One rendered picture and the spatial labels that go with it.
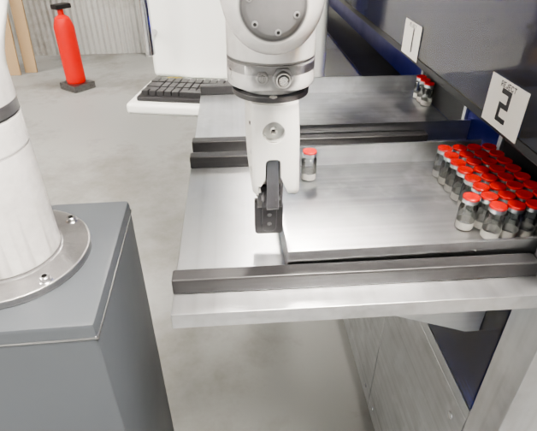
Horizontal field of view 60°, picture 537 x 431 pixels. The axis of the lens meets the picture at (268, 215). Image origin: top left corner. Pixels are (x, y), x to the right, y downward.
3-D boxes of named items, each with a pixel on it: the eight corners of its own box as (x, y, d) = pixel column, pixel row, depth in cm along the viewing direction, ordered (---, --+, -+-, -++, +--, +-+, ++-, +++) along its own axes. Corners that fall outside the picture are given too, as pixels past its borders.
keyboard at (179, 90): (295, 89, 127) (295, 80, 125) (292, 108, 115) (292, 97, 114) (154, 84, 131) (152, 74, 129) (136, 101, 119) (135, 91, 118)
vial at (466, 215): (467, 221, 60) (476, 191, 57) (475, 231, 58) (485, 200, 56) (451, 221, 60) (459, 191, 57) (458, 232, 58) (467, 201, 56)
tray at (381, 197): (475, 158, 75) (480, 138, 73) (577, 260, 54) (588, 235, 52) (267, 167, 73) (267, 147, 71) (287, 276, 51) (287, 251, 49)
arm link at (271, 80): (322, 67, 40) (320, 100, 42) (308, 42, 48) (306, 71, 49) (226, 67, 40) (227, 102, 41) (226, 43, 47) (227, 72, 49)
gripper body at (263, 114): (316, 92, 41) (309, 200, 47) (301, 61, 49) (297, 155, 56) (232, 93, 40) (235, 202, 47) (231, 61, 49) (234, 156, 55)
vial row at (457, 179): (443, 171, 71) (449, 144, 69) (501, 240, 57) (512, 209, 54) (428, 172, 71) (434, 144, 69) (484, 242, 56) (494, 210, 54)
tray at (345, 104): (416, 90, 103) (419, 74, 101) (466, 138, 82) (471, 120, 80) (264, 94, 101) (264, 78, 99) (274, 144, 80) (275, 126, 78)
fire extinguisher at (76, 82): (97, 81, 387) (81, 0, 352) (93, 92, 365) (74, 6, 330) (64, 83, 383) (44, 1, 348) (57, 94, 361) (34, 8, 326)
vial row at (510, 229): (457, 170, 72) (463, 143, 69) (519, 239, 57) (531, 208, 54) (443, 171, 71) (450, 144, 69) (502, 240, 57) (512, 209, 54)
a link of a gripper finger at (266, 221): (286, 195, 49) (284, 245, 53) (283, 180, 51) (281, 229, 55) (256, 196, 49) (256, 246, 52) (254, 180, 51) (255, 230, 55)
